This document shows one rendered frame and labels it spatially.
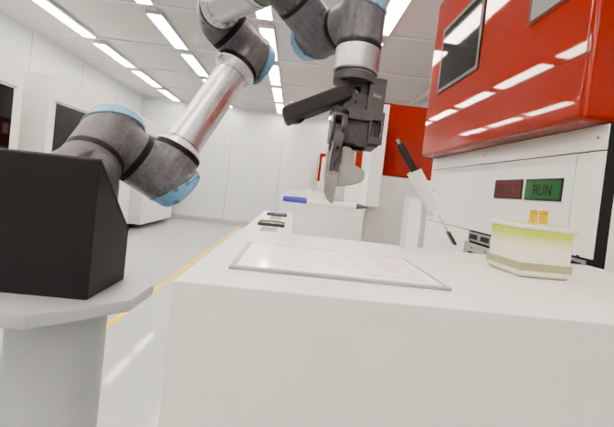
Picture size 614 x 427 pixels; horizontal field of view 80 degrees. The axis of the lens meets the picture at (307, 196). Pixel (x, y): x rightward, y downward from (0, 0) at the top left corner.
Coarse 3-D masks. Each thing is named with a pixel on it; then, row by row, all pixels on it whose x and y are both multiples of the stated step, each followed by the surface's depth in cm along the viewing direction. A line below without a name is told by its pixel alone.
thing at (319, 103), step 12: (312, 96) 58; (324, 96) 58; (336, 96) 58; (348, 96) 58; (288, 108) 58; (300, 108) 58; (312, 108) 58; (324, 108) 59; (288, 120) 58; (300, 120) 59
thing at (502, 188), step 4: (496, 184) 98; (500, 184) 96; (504, 184) 94; (508, 184) 92; (512, 184) 91; (516, 184) 89; (520, 184) 88; (496, 188) 98; (500, 188) 96; (504, 188) 94; (508, 188) 92; (512, 188) 91; (516, 188) 89; (520, 188) 87; (496, 192) 97; (500, 192) 96; (504, 192) 94; (508, 192) 92; (512, 192) 90; (516, 192) 89; (496, 196) 97; (500, 196) 95; (504, 196) 93; (508, 196) 92; (512, 196) 90; (516, 196) 88
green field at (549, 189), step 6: (534, 180) 83; (540, 180) 81; (546, 180) 78; (552, 180) 77; (558, 180) 75; (528, 186) 84; (534, 186) 82; (540, 186) 80; (546, 186) 78; (552, 186) 77; (558, 186) 75; (528, 192) 84; (534, 192) 82; (540, 192) 80; (546, 192) 78; (552, 192) 76; (558, 192) 75; (546, 198) 78; (552, 198) 76; (558, 198) 74
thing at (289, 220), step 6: (264, 210) 117; (258, 216) 95; (264, 216) 97; (270, 216) 100; (276, 216) 101; (288, 216) 106; (252, 222) 79; (288, 222) 87; (246, 228) 68; (252, 228) 69; (258, 228) 70; (264, 228) 74; (270, 228) 74; (276, 228) 74; (282, 228) 75; (288, 228) 76
